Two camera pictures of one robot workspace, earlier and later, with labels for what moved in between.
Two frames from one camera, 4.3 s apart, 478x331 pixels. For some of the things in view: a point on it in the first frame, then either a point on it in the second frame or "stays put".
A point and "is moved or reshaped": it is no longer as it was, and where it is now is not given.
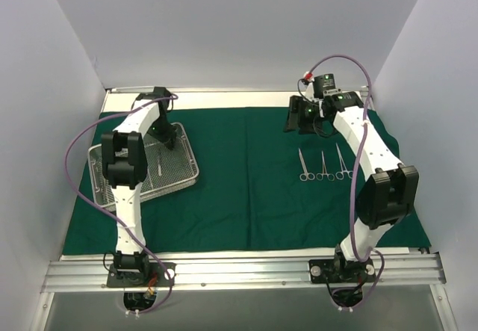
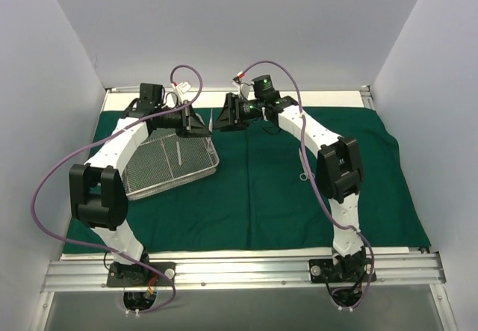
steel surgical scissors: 306,175 stays put
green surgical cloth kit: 260,189 stays put
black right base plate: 340,270 stays put
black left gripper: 169,139 → 189,119
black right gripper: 296,114 → 236,110
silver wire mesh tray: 168,170 is moved or reshaped
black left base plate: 153,276 stays put
